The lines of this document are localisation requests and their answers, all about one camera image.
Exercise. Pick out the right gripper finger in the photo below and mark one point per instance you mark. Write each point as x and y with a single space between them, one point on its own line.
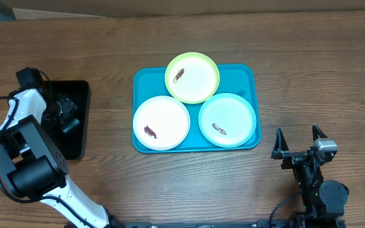
317 133
280 143

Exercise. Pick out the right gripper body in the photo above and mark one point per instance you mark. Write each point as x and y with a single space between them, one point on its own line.
293 159

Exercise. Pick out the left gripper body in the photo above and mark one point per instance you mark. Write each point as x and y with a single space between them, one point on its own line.
60 111

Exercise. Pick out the green sponge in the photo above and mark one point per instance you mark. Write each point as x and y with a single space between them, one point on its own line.
70 126

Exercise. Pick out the white plate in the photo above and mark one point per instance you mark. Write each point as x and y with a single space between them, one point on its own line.
161 123

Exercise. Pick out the yellow-green plate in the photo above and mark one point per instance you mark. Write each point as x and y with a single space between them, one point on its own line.
192 77

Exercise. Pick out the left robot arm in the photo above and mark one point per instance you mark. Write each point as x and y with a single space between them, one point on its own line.
32 168

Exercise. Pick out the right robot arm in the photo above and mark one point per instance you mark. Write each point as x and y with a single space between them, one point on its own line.
323 200

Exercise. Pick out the black rectangular bin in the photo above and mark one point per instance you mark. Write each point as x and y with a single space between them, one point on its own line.
71 145

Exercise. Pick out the light blue plate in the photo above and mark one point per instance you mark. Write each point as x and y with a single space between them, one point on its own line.
227 120

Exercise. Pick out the cardboard strip at back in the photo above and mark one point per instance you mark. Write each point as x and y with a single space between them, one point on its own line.
183 7

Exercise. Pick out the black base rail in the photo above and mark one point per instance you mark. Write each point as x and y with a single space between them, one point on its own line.
258 224

